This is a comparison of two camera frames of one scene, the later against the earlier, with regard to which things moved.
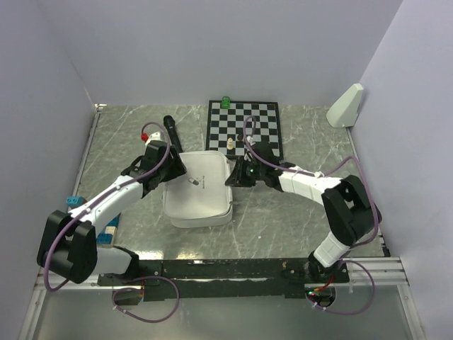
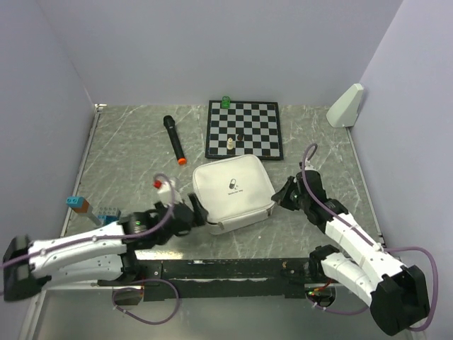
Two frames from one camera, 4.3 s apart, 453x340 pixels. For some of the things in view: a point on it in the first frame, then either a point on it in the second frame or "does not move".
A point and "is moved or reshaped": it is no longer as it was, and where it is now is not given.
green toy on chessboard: x=226 y=102 does not move
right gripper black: x=237 y=178 → x=282 y=197
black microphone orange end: x=170 y=124 does not move
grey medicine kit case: x=199 y=197 is moved or reshaped
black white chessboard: x=226 y=127 does not move
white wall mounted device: x=344 y=113 does not move
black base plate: x=226 y=279 does not move
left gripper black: x=178 y=168 → x=201 y=213
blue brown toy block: x=76 y=201 does not move
